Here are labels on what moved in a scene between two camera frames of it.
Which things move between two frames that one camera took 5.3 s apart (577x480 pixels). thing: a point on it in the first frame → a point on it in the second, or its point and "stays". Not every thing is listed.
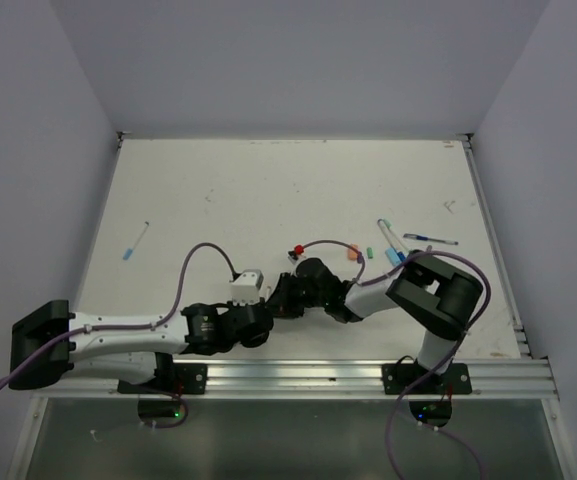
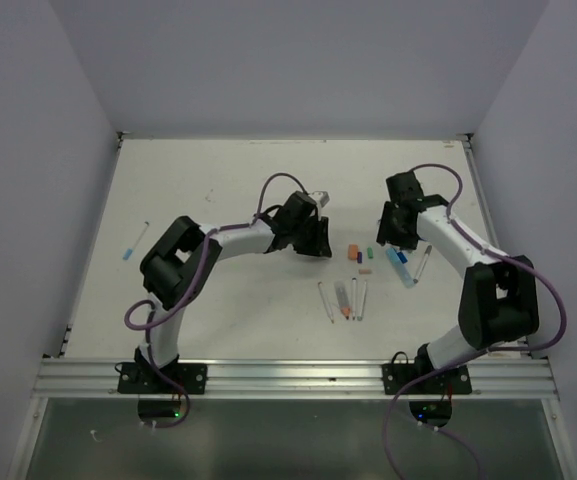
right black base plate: [398, 377] stays
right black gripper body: [294, 295] → [390, 230]
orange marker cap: [352, 254] stays
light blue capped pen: [129, 251] stays
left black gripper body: [230, 342] → [309, 237]
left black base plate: [179, 379] stays
